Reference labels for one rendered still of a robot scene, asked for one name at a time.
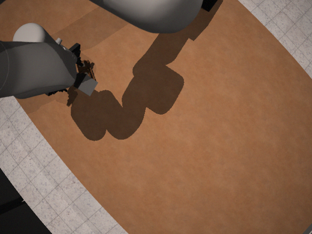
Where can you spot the brown number cube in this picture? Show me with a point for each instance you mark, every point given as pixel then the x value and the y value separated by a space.
pixel 84 67
pixel 87 72

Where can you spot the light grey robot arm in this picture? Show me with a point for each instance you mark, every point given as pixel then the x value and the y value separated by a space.
pixel 34 62

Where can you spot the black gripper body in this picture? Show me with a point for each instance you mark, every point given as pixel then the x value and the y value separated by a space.
pixel 72 55

